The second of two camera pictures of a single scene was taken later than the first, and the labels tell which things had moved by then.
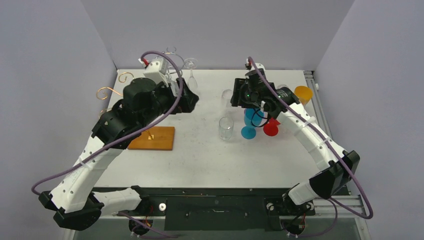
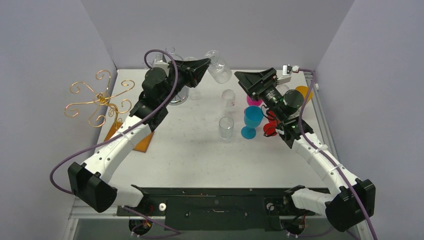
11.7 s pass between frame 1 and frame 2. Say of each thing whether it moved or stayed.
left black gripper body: moved
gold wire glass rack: moved
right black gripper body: moved
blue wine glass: stayed
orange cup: stayed
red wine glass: stayed
